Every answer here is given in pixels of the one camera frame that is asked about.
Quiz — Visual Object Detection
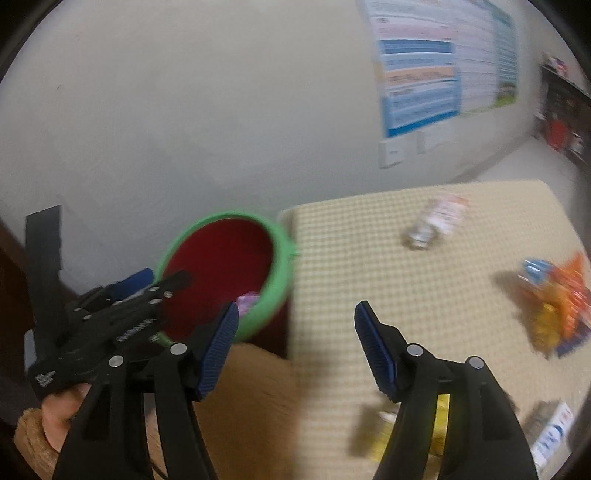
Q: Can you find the tan fuzzy sleeve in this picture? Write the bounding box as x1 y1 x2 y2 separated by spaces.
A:
13 343 297 480

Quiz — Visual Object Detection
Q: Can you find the red small bin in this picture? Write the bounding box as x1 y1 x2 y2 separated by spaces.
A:
547 119 569 151

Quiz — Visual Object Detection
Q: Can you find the operator left hand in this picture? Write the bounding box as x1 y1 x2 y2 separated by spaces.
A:
41 383 91 452

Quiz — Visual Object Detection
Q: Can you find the double white wall socket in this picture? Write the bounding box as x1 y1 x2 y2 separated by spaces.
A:
417 122 453 154

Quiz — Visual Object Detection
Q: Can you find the dark metal shelf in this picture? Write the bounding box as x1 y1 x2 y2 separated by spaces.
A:
539 65 590 169

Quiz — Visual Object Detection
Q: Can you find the pinyin wall poster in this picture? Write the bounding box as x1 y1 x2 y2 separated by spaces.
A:
363 1 461 138

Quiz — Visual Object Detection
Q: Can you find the middle white wall poster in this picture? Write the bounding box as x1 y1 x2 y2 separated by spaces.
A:
449 1 498 113

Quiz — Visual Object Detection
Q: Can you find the orange snack bag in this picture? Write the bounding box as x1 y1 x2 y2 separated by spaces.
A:
518 251 590 358

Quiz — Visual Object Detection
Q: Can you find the yellow snack wrapper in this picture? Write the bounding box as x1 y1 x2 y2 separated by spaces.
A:
349 394 451 463

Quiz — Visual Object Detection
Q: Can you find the white blue milk carton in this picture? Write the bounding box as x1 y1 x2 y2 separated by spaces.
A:
530 401 574 469

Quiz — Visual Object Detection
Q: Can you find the checkered yellow tablecloth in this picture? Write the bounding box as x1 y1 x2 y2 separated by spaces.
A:
288 180 590 479

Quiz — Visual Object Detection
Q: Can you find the white red wrapper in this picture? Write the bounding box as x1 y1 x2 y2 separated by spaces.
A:
405 193 469 250

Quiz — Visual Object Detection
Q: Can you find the green red trash bin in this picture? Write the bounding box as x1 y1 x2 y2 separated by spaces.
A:
155 211 297 345

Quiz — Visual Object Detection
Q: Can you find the long pink snack wrapper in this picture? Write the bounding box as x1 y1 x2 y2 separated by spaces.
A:
235 291 259 317

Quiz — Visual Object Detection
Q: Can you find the green blue wall poster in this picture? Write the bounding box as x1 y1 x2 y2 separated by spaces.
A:
485 1 518 107

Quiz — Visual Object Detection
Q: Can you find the white wall outlet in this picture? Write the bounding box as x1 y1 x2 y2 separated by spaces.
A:
380 137 406 169

